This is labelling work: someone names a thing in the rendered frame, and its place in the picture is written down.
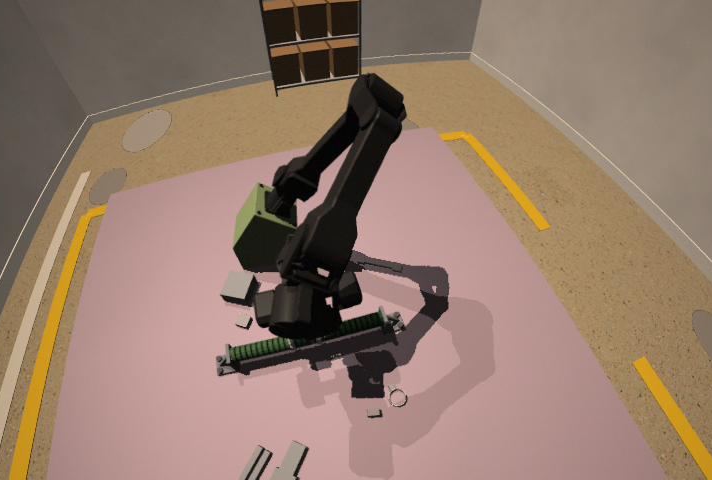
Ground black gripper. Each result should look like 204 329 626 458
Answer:
253 271 363 328

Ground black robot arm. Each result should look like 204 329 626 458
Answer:
264 73 407 341

